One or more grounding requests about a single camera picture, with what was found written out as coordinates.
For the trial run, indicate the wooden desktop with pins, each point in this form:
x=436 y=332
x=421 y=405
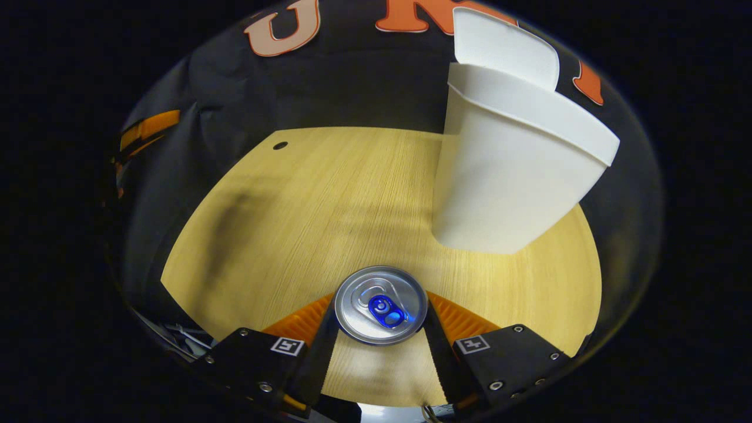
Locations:
x=305 y=223

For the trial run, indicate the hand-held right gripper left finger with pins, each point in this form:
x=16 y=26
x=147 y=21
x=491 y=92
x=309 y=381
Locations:
x=317 y=364

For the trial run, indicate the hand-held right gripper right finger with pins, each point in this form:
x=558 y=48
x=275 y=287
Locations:
x=440 y=358

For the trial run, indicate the silver blue pop can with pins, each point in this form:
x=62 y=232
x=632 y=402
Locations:
x=382 y=305

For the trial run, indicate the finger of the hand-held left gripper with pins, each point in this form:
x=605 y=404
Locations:
x=153 y=126

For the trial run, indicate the black backdrop cloth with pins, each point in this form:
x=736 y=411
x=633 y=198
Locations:
x=352 y=88

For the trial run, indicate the white desktop garbage bin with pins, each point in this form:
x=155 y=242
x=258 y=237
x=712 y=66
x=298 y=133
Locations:
x=505 y=176

